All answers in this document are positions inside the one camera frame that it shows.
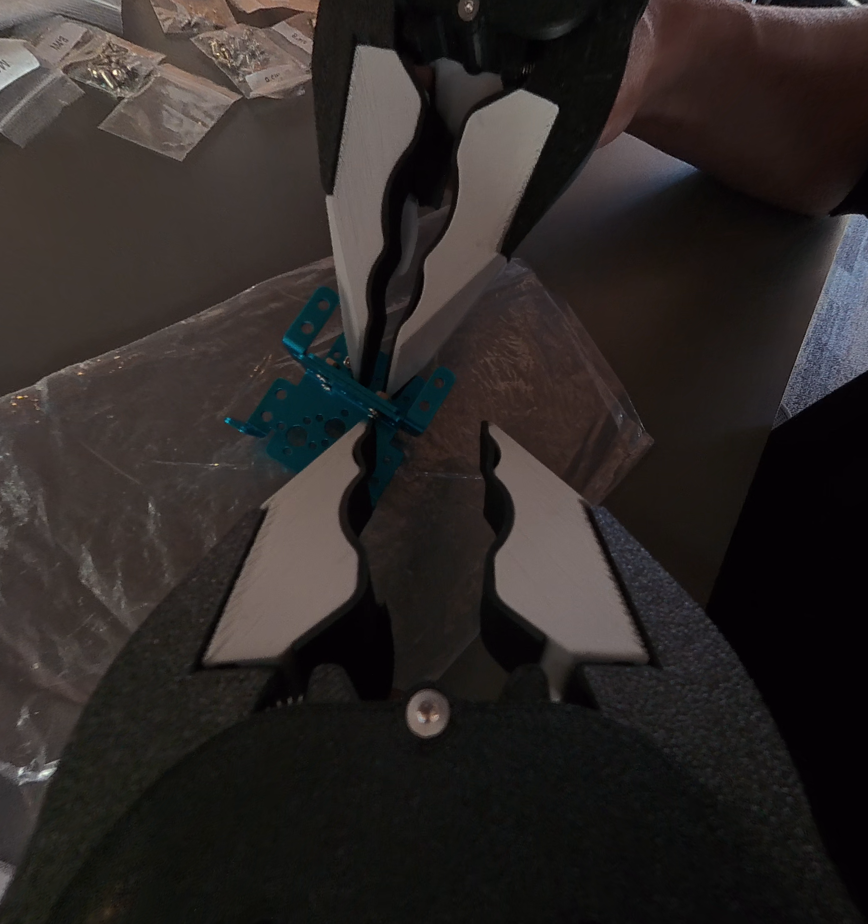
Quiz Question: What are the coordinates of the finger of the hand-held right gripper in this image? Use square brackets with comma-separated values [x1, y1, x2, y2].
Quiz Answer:
[327, 45, 429, 387]
[387, 90, 561, 391]

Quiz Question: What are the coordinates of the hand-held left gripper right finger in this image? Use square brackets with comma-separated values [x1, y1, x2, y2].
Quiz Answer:
[479, 421, 655, 665]

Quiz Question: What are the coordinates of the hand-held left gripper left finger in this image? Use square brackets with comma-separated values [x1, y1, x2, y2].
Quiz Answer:
[201, 422, 373, 668]

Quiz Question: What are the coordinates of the blue metal bracket assembly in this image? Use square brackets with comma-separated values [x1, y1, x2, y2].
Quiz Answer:
[224, 286, 456, 506]

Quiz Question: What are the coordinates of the person's right forearm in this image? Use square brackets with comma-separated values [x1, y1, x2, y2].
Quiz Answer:
[607, 0, 868, 218]

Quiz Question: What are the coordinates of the clear plastic bag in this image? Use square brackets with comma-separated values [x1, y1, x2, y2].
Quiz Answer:
[0, 256, 655, 788]

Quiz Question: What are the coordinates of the pile of small screw bags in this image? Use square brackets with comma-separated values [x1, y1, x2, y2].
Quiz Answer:
[0, 0, 315, 174]

